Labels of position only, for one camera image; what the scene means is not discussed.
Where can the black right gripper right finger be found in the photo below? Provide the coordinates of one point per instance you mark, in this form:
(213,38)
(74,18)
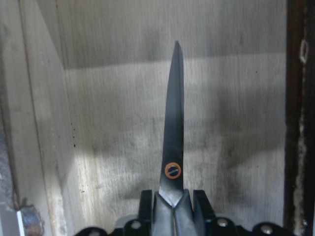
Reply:
(202,206)

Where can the grey orange-handled scissors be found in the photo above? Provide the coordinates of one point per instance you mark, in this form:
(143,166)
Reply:
(172,210)

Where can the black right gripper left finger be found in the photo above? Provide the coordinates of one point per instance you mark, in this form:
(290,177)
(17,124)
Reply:
(145,206)

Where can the wooden drawer with white handle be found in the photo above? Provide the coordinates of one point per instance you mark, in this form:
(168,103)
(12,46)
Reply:
(82,102)

